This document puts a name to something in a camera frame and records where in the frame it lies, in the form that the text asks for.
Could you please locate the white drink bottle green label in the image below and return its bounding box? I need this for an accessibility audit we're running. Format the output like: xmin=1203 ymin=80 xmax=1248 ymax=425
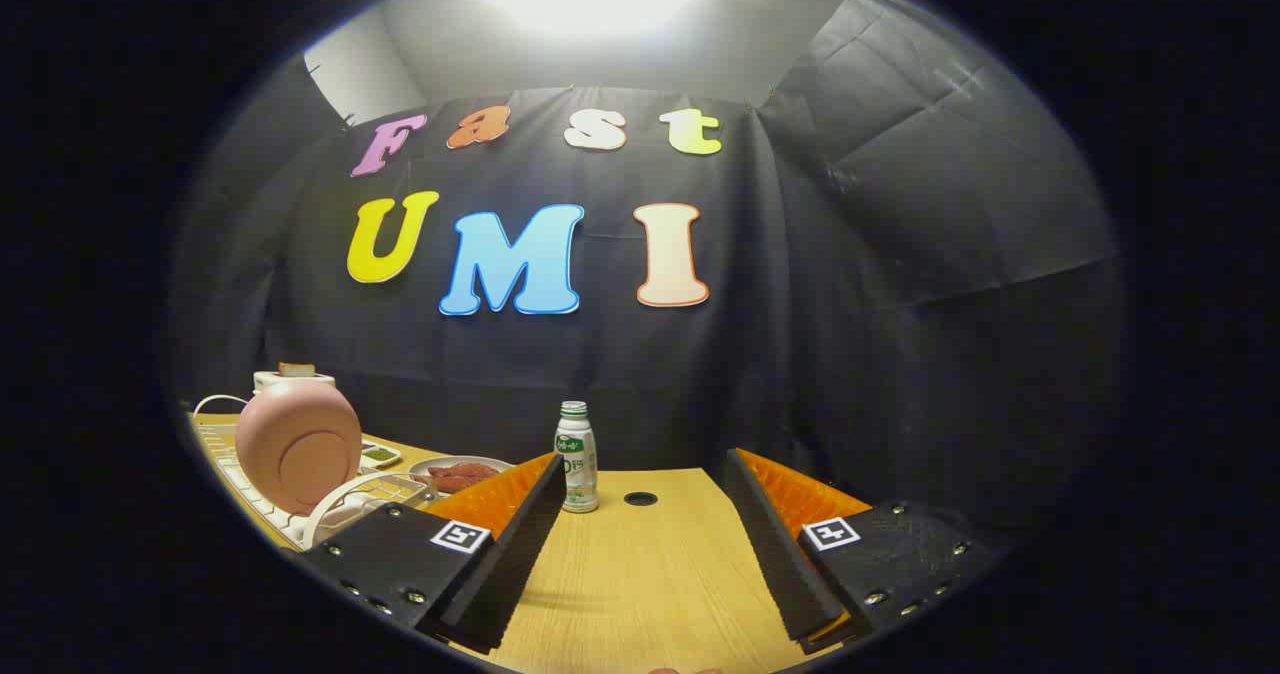
xmin=555 ymin=401 xmax=600 ymax=513

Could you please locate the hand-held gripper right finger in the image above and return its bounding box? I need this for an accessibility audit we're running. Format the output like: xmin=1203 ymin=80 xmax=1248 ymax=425
xmin=722 ymin=447 xmax=1011 ymax=643

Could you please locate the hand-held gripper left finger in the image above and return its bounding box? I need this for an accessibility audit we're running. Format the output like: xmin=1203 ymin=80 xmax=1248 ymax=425
xmin=300 ymin=452 xmax=568 ymax=655

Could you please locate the beige round plate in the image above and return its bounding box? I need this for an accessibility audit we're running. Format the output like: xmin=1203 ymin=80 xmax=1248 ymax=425
xmin=408 ymin=456 xmax=516 ymax=495

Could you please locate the white wire dish rack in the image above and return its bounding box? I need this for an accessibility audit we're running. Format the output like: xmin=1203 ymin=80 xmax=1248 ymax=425
xmin=195 ymin=419 xmax=441 ymax=552

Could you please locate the white toaster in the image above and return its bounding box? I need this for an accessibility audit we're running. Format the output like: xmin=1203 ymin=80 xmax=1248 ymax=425
xmin=253 ymin=369 xmax=336 ymax=395

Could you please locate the pink plate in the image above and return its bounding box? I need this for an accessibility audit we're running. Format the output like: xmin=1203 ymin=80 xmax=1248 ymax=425
xmin=235 ymin=379 xmax=363 ymax=515

